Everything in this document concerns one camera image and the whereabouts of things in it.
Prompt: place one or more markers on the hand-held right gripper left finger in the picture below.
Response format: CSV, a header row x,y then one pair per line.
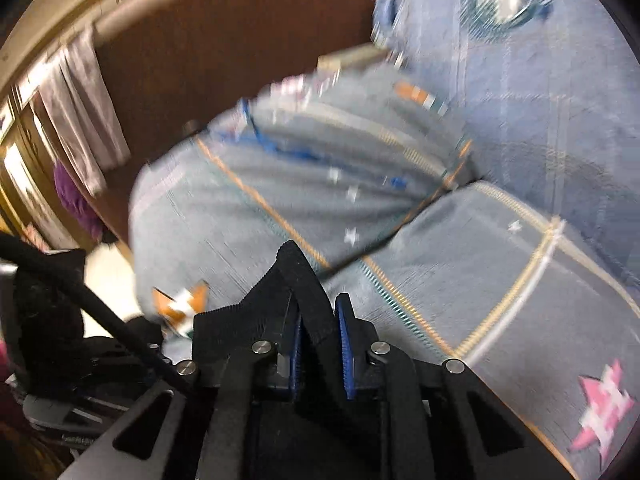
x,y
296,370

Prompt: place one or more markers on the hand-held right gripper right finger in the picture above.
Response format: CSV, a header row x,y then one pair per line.
x,y
347,355

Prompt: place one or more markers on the black pants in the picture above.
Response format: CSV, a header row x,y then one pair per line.
x,y
300,280

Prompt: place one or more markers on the grey star print quilt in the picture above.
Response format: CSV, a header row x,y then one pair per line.
x,y
450,260

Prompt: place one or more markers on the purple cloth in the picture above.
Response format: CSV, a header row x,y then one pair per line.
x,y
77,200

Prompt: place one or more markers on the wooden cabinet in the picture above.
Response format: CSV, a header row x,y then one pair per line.
x,y
22,175

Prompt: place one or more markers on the grey hanging towel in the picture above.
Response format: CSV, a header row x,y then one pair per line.
x,y
100,100
75,135

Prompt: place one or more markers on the blue plaid blanket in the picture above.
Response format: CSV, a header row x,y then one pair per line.
x,y
540,90

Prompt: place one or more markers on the wooden bed frame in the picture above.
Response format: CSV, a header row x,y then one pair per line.
x,y
350,56

